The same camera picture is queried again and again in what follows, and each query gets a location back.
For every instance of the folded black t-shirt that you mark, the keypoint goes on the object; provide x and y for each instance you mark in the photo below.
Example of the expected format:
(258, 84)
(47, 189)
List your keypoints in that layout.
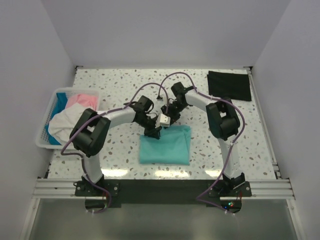
(231, 85)

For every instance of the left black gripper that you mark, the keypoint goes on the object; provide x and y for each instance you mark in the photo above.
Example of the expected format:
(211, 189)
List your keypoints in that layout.
(153, 132)

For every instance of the pink t-shirt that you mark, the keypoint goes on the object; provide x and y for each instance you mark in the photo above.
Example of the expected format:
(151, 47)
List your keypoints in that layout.
(85, 100)

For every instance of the blue t-shirt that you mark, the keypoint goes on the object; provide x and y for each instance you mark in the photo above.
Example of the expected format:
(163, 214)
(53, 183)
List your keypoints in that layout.
(59, 106)

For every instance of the teal green t-shirt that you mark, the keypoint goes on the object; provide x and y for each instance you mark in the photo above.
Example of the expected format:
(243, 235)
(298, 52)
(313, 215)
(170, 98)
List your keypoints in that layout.
(172, 148)

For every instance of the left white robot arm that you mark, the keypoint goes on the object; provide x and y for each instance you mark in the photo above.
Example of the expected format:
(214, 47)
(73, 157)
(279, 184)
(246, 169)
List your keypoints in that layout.
(90, 132)

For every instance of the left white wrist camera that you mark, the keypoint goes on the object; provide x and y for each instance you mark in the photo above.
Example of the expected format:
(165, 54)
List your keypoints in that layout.
(163, 121)

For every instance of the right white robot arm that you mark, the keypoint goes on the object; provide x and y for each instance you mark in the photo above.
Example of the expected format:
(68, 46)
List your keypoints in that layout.
(223, 121)

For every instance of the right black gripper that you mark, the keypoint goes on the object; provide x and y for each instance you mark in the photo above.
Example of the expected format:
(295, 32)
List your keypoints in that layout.
(173, 118)

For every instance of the white t-shirt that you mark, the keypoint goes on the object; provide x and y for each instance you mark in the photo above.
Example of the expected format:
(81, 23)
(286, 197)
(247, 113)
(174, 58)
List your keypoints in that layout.
(62, 124)

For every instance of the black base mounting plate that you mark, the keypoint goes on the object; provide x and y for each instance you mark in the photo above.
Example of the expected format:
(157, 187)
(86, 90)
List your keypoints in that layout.
(113, 193)

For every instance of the white plastic laundry basket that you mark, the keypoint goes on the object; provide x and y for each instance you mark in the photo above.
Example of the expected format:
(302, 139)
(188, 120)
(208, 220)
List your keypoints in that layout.
(42, 137)

